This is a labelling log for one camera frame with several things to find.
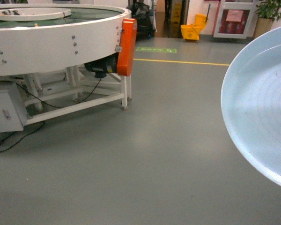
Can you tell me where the white round conveyor machine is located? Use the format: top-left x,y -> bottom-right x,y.
0,4 -> 132,127

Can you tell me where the black floor cable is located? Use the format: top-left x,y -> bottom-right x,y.
0,77 -> 103,153

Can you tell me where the light blue oval tray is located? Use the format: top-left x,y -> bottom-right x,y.
221,27 -> 281,186

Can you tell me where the black electric motor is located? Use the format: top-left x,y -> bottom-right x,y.
84,55 -> 118,79

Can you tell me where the orange motor guard cover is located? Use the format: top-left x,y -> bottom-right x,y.
117,18 -> 137,76

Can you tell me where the white framed glass cabinet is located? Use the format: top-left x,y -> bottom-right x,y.
212,0 -> 256,39

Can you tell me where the grey control box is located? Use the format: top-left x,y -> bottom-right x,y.
0,82 -> 28,133

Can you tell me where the potted green plant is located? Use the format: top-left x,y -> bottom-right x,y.
253,0 -> 281,39

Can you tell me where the yellow mop bucket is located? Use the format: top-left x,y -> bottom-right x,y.
180,14 -> 208,41

